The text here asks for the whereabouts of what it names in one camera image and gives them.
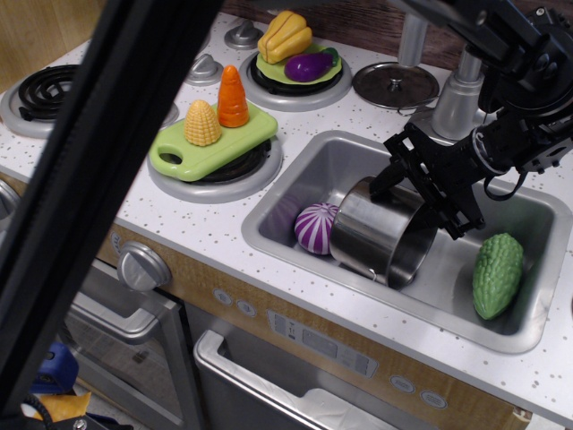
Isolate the silver oven dial knob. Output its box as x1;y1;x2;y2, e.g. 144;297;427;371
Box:
116;241;172;292

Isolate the green toy cutting board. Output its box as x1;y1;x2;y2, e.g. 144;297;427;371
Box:
149;103;278;182

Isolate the yellow cloth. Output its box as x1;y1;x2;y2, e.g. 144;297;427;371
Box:
38;391;91;423

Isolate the silver pot lid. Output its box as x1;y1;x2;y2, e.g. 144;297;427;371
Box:
352;62;440;116

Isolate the silver stove knob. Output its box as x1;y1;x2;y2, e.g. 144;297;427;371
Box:
184;54;224;86
224;20;263;50

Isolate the front right stove burner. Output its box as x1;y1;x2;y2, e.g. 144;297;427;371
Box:
146;138;283;204

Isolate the yellow toy bell pepper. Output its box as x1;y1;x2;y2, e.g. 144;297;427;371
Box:
258;11;313;65

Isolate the front left stove burner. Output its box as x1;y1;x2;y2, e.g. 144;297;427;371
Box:
1;64;79;139

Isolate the toy oven door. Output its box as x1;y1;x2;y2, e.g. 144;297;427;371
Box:
58;260;205;429

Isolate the orange toy carrot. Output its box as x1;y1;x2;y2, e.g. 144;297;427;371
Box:
217;65;250;128

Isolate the back right stove burner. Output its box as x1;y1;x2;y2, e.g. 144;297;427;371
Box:
239;54;352;112

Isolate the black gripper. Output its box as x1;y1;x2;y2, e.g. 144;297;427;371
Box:
369;124;509;239

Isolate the green toy bitter melon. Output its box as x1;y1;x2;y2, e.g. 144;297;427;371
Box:
473;233;524;321

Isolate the blue plastic clamp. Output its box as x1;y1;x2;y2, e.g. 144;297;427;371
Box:
30;341;79;394

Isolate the stove burner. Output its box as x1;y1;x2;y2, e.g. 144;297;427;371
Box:
239;54;352;112
146;138;283;204
1;64;79;139

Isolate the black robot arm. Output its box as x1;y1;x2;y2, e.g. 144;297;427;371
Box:
369;1;572;238

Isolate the yellow toy corn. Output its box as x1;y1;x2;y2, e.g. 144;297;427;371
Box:
184;99;222;147

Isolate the purple striped toy onion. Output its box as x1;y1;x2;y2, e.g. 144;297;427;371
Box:
294;202;338;255

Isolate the purple toy eggplant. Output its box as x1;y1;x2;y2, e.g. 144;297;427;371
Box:
284;47;339;83

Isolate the stainless steel sink basin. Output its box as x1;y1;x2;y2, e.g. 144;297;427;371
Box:
242;132;572;354

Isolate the silver toy faucet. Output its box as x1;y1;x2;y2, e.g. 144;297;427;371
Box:
398;13;487;143

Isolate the stainless steel pot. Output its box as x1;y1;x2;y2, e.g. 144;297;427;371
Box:
329;176;438;289

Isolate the black foreground pole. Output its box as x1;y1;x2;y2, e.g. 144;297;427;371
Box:
1;1;221;426

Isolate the green toy plate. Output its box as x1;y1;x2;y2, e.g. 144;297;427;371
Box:
255;43;342;85

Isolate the toy dishwasher door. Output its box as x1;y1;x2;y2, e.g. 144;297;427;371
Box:
193;330;430;429

